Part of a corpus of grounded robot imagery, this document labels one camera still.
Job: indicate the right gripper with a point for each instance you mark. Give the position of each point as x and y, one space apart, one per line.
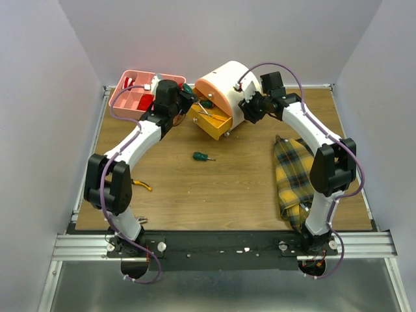
248 109

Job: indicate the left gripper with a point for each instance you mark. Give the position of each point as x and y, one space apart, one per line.
188 99

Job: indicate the long green screwdriver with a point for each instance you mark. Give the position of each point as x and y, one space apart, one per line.
204 105

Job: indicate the white round drawer cabinet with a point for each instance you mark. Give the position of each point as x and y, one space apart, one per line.
218 87

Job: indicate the stubby green orange screwdriver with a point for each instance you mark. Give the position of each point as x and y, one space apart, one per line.
186 88

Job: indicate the yellow handle screwdriver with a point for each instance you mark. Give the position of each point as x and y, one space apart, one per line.
214 116

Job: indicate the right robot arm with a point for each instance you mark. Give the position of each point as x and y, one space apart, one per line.
334 165

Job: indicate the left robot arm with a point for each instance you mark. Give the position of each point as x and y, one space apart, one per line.
108 177

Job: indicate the red item middle compartment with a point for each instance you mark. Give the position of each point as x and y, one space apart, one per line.
145 101

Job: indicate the pink compartment tray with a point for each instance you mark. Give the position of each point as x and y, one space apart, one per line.
126 104

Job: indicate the yellow plaid cloth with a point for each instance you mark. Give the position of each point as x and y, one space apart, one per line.
295 193

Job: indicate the red white item in tray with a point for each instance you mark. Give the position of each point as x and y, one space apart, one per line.
128 82

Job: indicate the yellow needle nose pliers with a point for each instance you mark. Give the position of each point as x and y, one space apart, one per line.
141 184

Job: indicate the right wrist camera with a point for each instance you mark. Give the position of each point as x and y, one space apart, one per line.
248 90

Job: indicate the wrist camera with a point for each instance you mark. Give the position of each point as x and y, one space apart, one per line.
248 90
153 84

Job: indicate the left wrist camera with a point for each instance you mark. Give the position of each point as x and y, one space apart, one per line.
153 84

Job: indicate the orange handle pliers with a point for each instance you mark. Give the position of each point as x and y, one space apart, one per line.
141 220

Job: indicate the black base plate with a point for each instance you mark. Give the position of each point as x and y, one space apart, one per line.
221 250

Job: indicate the aluminium frame rail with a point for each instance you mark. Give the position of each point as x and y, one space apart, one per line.
361 245

